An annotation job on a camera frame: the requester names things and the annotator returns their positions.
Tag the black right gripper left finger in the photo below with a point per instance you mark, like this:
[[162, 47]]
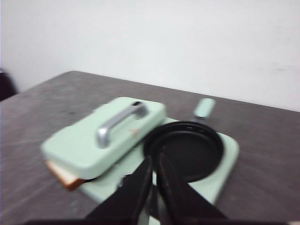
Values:
[[129, 204]]

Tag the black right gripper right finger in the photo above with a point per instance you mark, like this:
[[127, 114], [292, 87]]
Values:
[[178, 202]]

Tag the white bread slice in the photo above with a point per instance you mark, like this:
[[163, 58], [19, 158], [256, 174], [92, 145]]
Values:
[[68, 180]]

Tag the mint green sandwich maker lid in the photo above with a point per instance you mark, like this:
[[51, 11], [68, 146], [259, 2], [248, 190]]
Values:
[[90, 146]]

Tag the mint green breakfast maker base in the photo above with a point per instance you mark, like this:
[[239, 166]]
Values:
[[209, 187]]

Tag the black round frying pan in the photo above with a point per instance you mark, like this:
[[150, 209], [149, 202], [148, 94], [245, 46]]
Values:
[[193, 148]]

